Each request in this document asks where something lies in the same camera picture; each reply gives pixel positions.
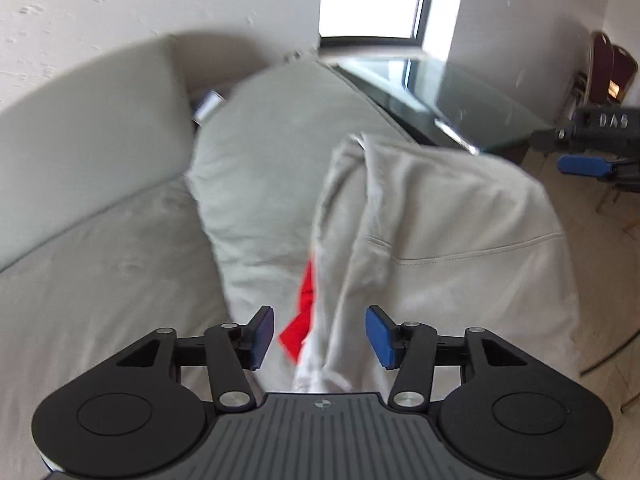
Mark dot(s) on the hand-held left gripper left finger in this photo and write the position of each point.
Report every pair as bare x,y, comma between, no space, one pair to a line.
263,336

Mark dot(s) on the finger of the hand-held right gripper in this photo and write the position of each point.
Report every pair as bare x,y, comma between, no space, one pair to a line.
552,139
585,165

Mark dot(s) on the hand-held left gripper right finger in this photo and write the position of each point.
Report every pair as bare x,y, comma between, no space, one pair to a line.
380,336

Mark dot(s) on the white shirt with script print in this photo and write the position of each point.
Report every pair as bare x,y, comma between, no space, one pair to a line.
450,210

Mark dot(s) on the red garment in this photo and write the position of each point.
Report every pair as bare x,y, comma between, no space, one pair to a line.
300,330

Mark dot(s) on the maroon chair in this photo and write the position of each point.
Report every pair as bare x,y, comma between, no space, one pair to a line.
600,60
625,75

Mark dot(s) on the glass table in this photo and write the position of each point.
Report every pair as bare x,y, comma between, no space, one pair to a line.
450,100

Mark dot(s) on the large grey cushion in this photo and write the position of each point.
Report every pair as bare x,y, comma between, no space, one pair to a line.
260,170

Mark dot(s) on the light grey sofa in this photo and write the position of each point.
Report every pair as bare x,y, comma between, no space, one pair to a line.
75,135

